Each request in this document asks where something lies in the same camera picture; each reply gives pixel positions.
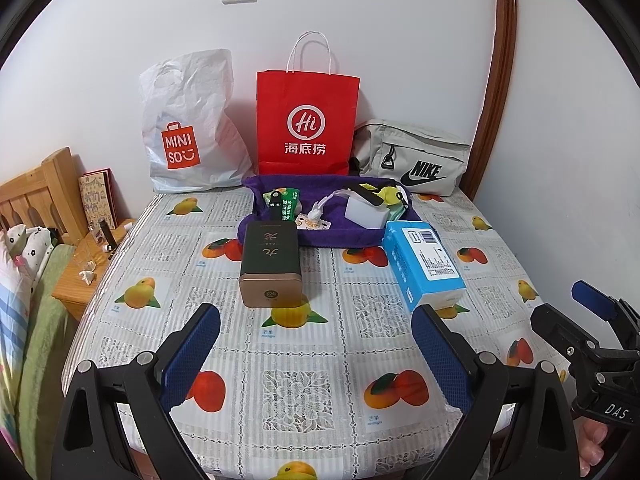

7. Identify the person's right hand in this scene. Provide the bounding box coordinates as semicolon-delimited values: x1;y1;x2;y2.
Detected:
577;417;615;472

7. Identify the green bed sheet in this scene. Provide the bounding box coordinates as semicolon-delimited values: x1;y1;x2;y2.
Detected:
17;245;76;461

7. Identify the yellow pouch with black straps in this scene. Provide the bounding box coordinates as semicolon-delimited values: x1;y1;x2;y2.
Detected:
350;184;410;209

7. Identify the fruit sticker sheet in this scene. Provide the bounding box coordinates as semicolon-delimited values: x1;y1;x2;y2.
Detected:
295;212;333;231

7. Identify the fruit print tablecloth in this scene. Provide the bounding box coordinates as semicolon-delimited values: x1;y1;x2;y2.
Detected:
62;187;576;480

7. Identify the green wipes packet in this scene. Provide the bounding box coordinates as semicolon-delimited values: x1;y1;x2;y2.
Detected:
270;187;303;221

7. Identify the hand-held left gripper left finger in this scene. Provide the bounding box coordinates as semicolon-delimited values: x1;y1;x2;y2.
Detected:
50;302;231;480

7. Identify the dark green tin box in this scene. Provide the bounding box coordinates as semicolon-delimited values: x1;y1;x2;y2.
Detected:
238;221;303;307

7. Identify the red paper bag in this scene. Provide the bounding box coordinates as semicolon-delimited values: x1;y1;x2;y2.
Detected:
256;31;362;177

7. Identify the white spotted plush toy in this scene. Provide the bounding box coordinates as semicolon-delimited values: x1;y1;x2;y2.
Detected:
5;225;60;301

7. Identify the wooden headboard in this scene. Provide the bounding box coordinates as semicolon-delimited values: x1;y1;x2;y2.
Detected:
0;147;88;246

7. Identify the wooden nightstand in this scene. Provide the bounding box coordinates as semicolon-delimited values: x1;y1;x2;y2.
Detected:
51;217;138;321

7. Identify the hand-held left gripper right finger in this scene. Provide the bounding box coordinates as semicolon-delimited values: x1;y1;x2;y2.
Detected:
411;304;581;480

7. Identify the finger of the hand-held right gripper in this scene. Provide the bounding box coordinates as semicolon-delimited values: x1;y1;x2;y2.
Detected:
530;304;600;366
572;281;640;333

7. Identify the purple towel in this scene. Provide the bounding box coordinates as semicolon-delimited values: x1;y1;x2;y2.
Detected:
237;174;421;248

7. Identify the white plastic shopping bag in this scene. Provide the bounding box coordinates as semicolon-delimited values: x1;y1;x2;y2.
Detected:
139;49;253;193

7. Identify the brown illustrated book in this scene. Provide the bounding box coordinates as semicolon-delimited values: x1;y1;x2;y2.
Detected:
78;169;121;231

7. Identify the wooden door frame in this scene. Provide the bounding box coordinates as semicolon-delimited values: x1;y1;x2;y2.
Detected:
475;0;518;201

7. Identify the blue tissue pack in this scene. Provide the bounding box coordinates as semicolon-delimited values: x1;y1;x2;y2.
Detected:
382;220;467;313

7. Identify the grey waist bag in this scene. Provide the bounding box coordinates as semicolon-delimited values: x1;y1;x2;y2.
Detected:
352;120;472;196

